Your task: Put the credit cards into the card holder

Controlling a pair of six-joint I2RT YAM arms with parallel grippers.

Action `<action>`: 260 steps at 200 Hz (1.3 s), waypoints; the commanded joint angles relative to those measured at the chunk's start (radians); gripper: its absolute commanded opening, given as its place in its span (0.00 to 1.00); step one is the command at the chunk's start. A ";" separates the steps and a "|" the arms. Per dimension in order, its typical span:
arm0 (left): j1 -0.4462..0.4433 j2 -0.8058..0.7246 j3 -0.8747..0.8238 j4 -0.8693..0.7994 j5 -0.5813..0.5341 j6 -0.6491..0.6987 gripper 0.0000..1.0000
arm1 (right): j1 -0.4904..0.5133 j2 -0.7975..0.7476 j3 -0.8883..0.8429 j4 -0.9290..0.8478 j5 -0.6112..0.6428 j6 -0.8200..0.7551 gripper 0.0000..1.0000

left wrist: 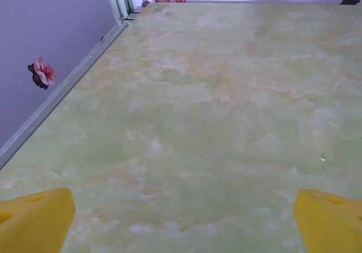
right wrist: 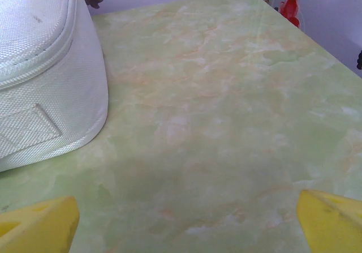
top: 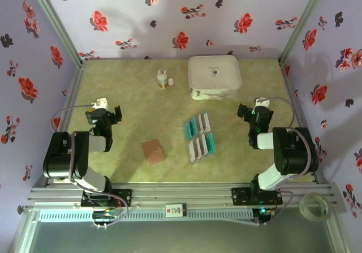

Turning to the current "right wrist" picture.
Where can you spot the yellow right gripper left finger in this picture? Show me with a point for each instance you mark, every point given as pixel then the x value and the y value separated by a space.
pixel 36 227

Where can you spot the white zippered fabric case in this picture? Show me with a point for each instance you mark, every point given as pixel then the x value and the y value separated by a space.
pixel 42 80

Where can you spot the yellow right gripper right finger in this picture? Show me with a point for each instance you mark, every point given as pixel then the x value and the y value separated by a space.
pixel 333 227

